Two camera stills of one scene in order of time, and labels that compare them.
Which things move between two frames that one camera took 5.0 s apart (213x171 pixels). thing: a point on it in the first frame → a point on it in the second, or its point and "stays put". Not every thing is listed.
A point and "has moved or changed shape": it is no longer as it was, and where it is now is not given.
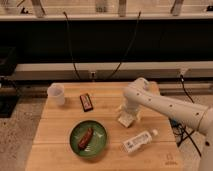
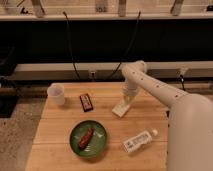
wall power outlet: (92, 75) stays put
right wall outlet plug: (183, 70) stays put
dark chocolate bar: (86, 102) stays put
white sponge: (125, 119) has moved or changed shape
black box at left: (10, 89) stays put
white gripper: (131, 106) → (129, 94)
